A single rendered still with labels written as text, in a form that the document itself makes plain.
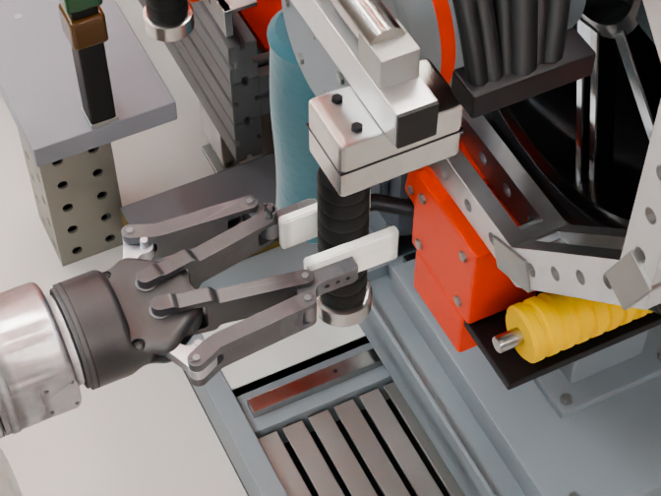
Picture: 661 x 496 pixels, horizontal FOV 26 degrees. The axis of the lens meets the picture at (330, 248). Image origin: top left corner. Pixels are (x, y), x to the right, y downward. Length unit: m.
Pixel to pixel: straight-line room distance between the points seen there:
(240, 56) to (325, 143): 0.96
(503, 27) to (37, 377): 0.36
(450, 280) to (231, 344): 0.51
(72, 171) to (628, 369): 0.77
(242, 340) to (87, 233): 1.11
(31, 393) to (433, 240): 0.59
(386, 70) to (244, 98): 1.06
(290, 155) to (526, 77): 0.49
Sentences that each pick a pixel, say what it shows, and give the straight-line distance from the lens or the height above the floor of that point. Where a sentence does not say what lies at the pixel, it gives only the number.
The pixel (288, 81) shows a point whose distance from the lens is 1.29.
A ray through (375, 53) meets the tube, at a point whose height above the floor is 1.00.
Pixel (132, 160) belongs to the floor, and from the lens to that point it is 2.19.
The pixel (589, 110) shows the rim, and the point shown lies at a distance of 1.31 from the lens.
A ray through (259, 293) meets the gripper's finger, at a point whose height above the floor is 0.84.
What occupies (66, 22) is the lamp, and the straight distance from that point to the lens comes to 1.52.
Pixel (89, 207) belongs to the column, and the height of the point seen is 0.10.
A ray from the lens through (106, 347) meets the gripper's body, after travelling 0.94.
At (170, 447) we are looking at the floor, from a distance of 1.88.
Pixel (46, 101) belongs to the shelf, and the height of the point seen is 0.45.
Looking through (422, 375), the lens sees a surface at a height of 0.15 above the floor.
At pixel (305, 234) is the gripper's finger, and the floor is 0.82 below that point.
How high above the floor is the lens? 1.61
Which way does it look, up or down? 51 degrees down
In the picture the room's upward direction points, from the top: straight up
